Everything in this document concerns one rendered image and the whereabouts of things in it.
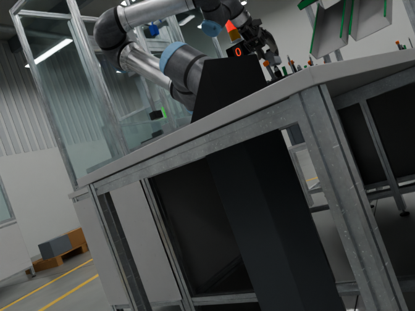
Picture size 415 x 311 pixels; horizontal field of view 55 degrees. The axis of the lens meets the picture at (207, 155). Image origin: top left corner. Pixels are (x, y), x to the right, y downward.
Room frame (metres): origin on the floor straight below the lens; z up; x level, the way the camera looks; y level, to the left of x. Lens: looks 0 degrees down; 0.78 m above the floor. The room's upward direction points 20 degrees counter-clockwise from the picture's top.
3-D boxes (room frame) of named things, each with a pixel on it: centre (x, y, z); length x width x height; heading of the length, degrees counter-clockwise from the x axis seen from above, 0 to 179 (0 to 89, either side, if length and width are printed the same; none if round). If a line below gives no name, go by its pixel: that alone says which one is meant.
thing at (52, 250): (6.80, 2.82, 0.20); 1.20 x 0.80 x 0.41; 153
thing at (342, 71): (1.16, -0.14, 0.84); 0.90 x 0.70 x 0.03; 43
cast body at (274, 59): (1.68, -0.40, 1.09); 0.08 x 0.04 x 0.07; 143
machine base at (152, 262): (2.67, 0.18, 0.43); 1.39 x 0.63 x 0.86; 143
